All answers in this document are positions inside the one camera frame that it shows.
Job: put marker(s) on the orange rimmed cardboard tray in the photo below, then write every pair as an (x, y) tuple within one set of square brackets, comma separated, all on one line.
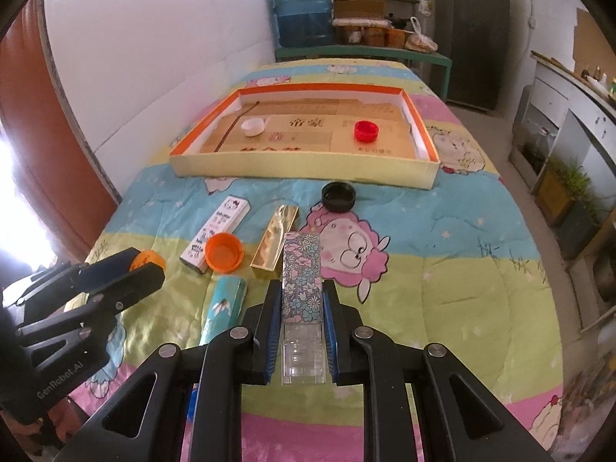
[(309, 133)]

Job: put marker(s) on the orange yellow bottle cap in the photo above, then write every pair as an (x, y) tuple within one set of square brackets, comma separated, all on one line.
[(147, 257)]

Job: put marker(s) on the white bottle cap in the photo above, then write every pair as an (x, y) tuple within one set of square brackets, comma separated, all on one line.
[(252, 127)]

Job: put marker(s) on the plastic bag of food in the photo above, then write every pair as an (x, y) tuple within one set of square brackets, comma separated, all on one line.
[(417, 41)]

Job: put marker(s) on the white kitchen counter cabinet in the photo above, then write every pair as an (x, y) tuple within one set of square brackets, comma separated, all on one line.
[(561, 117)]

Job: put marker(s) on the green plant in crate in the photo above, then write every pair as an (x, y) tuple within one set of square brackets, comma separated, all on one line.
[(569, 205)]

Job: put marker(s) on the colourful cartoon sheep quilt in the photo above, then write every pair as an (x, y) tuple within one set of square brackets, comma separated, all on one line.
[(455, 264)]

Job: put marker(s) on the green low bench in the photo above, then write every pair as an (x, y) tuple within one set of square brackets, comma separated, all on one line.
[(403, 55)]

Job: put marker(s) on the blue bottle cap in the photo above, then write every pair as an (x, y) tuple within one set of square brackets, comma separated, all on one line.
[(193, 399)]

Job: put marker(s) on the teal patterned lighter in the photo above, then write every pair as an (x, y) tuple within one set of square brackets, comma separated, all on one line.
[(225, 307)]

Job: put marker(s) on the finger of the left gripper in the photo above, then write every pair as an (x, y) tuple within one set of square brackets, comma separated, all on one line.
[(120, 293), (65, 280)]

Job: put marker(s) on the black bottle cap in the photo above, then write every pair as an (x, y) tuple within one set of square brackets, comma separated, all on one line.
[(338, 197)]

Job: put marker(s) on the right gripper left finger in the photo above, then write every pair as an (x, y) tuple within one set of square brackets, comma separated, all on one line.
[(146, 418)]

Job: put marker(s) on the red bottle cap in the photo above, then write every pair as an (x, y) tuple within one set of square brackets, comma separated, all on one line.
[(366, 131)]

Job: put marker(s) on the brown cardboard box on shelf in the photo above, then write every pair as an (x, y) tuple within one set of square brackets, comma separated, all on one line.
[(372, 9)]

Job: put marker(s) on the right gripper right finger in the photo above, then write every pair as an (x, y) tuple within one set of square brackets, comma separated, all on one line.
[(419, 404)]

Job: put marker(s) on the blue water jug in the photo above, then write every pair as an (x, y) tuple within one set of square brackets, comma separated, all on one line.
[(304, 23)]

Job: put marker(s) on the dark grey refrigerator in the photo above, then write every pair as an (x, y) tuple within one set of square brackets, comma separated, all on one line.
[(474, 34)]

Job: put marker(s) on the floral lighter with clear base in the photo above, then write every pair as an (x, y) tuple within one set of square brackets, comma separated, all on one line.
[(302, 312)]

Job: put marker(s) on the white hello kitty box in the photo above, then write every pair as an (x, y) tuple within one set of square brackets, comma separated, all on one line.
[(224, 219)]

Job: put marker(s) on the gold rectangular box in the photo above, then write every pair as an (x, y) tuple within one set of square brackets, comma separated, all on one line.
[(267, 261)]

